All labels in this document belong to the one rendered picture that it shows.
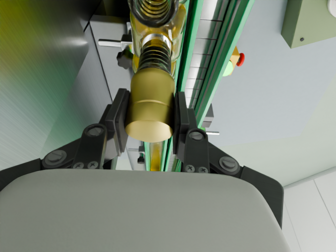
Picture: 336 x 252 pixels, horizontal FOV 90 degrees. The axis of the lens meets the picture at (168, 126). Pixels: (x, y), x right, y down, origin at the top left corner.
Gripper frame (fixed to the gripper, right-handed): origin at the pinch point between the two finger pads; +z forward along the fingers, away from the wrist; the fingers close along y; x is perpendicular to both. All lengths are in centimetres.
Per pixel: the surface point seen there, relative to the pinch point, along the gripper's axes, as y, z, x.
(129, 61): -4.9, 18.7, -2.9
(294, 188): 353, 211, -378
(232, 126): 39, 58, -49
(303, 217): 353, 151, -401
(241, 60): 23.9, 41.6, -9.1
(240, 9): 12.6, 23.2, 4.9
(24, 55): -12.1, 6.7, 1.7
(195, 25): 5.6, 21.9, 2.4
